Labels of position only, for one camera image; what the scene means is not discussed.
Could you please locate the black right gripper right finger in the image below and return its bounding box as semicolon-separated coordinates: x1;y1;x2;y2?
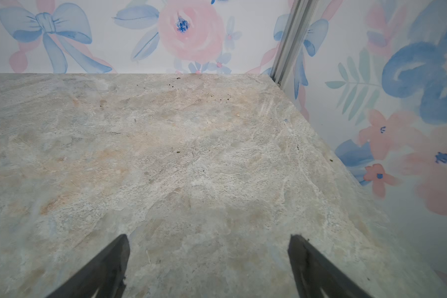
288;235;371;298

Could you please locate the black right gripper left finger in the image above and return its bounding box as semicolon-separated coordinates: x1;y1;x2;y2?
47;234;130;298

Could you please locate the aluminium corner post right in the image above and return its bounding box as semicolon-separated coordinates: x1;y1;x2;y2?
270;0;318;89

